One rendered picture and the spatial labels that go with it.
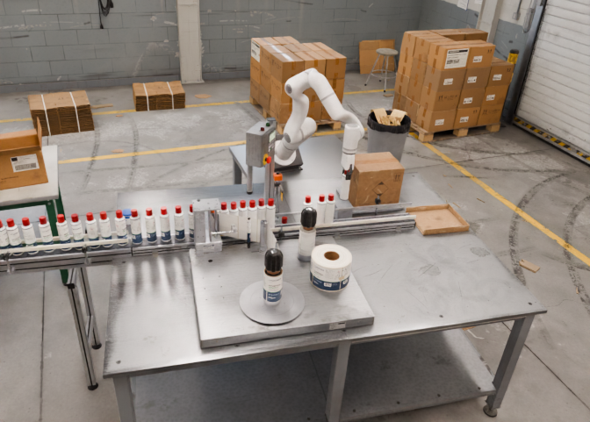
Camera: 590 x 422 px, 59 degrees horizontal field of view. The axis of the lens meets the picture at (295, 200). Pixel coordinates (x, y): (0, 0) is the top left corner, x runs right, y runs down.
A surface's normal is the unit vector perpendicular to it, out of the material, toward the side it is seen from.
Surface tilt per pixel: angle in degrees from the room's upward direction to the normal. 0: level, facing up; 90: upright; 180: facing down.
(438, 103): 90
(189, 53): 90
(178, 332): 0
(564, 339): 0
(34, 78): 90
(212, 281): 0
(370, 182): 90
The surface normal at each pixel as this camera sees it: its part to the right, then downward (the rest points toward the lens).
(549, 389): 0.05, -0.86
